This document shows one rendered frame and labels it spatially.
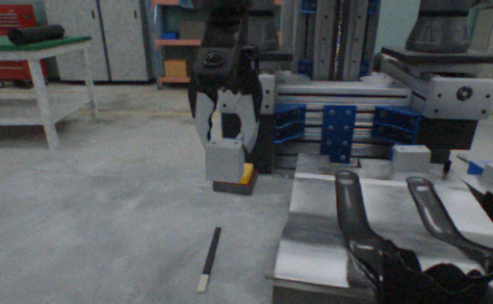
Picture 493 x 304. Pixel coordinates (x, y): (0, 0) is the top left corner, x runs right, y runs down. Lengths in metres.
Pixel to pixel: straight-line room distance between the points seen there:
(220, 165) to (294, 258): 0.21
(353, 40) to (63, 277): 0.89
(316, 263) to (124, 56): 5.67
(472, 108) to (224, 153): 0.63
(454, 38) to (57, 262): 0.97
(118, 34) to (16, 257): 5.38
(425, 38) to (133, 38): 5.12
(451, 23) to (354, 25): 0.24
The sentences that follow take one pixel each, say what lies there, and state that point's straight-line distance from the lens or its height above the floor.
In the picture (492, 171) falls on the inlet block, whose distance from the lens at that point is 0.73.
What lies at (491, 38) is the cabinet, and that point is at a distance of 6.25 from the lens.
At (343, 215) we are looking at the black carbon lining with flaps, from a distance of 0.48.
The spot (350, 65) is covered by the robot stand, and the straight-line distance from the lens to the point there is 1.06.
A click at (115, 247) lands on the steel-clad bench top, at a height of 0.80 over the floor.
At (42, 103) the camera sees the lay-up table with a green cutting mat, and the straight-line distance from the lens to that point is 3.29.
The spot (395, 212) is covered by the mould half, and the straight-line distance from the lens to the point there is 0.50.
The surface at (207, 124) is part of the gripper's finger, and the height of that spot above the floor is 0.98.
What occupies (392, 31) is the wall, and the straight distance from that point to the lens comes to 6.14.
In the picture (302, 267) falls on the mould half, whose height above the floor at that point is 0.93.
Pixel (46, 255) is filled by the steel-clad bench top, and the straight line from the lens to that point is 0.60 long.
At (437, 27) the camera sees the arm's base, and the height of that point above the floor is 1.10.
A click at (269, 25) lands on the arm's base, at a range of 0.95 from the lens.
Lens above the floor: 1.13
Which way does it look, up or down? 23 degrees down
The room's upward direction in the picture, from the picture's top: straight up
